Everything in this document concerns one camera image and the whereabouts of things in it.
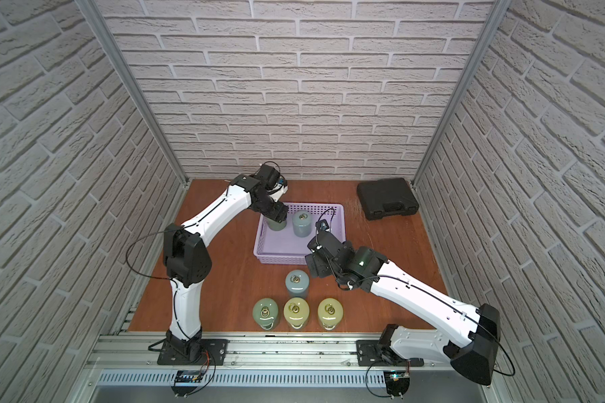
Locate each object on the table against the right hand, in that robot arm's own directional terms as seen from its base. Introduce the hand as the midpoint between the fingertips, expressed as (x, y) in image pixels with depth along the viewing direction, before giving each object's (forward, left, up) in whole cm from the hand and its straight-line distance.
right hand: (328, 253), depth 75 cm
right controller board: (-32, -17, -19) cm, 41 cm away
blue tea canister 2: (-5, +10, -10) cm, 15 cm away
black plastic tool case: (+37, -32, -19) cm, 53 cm away
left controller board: (-27, +44, -21) cm, 56 cm away
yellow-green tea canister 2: (-14, 0, -10) cm, 17 cm away
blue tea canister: (+20, +8, -12) cm, 25 cm away
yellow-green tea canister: (-14, +11, -10) cm, 20 cm away
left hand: (+22, +16, -4) cm, 27 cm away
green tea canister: (+19, +18, -11) cm, 28 cm away
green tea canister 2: (-14, +20, -9) cm, 26 cm away
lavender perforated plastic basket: (+13, +15, -16) cm, 26 cm away
